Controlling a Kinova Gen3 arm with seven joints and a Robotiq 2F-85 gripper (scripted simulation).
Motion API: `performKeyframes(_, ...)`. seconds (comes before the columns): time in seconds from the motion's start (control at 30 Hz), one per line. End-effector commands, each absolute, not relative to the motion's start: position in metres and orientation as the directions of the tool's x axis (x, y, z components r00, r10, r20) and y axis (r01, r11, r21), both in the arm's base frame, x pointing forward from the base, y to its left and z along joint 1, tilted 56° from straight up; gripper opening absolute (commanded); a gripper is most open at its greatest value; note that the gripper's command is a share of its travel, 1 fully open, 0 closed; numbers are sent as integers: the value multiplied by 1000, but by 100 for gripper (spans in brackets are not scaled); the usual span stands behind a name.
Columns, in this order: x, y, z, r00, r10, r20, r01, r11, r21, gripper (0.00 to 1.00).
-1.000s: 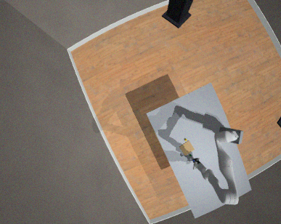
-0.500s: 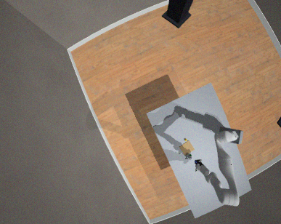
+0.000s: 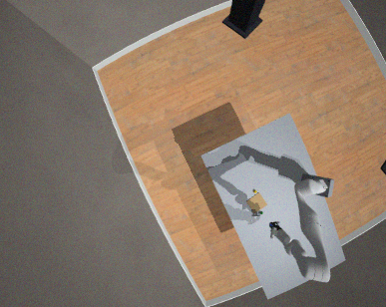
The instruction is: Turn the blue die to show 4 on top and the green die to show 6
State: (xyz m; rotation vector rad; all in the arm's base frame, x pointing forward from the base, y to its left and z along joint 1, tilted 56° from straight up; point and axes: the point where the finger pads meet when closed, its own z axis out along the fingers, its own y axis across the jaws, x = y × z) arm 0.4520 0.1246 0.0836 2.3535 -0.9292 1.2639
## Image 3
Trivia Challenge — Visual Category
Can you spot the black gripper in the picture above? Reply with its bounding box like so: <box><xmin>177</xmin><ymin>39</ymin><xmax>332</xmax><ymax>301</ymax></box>
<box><xmin>269</xmin><ymin>221</ymin><xmax>282</xmax><ymax>230</ymax></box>

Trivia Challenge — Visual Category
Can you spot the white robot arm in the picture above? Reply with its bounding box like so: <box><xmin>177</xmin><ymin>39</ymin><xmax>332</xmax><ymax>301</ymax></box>
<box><xmin>270</xmin><ymin>178</ymin><xmax>330</xmax><ymax>282</ymax></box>

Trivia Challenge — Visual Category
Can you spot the tan square mat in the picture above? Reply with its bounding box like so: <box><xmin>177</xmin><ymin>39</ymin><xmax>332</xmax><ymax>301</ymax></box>
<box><xmin>247</xmin><ymin>193</ymin><xmax>267</xmax><ymax>213</ymax></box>

